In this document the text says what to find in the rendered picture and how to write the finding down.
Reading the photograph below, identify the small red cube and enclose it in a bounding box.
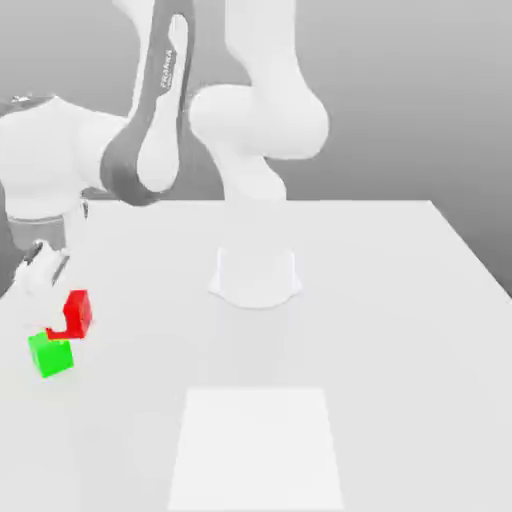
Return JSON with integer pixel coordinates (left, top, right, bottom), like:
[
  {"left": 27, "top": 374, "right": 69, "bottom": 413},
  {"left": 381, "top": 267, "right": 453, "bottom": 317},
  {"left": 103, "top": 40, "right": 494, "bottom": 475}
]
[{"left": 45, "top": 289, "right": 94, "bottom": 342}]

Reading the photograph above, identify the small green cube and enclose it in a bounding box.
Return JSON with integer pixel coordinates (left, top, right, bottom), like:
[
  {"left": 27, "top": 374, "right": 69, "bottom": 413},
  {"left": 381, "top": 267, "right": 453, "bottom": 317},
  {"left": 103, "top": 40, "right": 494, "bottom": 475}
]
[{"left": 27, "top": 330, "right": 76, "bottom": 379}]

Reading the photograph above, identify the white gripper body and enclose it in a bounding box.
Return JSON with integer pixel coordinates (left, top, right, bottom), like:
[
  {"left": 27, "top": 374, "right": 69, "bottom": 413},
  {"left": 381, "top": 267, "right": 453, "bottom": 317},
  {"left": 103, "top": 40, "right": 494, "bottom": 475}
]
[{"left": 14, "top": 240, "right": 72, "bottom": 308}]

